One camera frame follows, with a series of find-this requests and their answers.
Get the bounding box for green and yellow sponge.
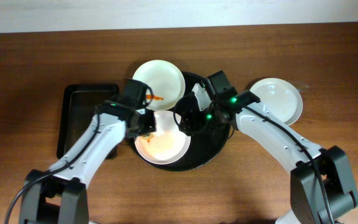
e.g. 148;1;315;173
140;133;154;139

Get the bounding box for pinkish white plate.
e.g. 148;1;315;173
135;111;191;165

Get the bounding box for light grey plate bottom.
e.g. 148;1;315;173
250;78;303;125

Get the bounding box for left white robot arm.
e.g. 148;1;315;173
4;79;155;224

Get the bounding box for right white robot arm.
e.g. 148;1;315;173
173;71;358;223

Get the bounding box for round black serving tray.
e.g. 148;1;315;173
127;71;232;172

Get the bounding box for rectangular black tray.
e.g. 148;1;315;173
56;83;119;159

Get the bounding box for white plate top left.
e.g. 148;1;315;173
132;60;185;111

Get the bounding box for right black cable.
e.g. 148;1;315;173
172;93;337;224

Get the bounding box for black cable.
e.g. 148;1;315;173
4;83;155;224
172;93;337;224

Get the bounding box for left black cable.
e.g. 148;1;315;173
4;83;155;224

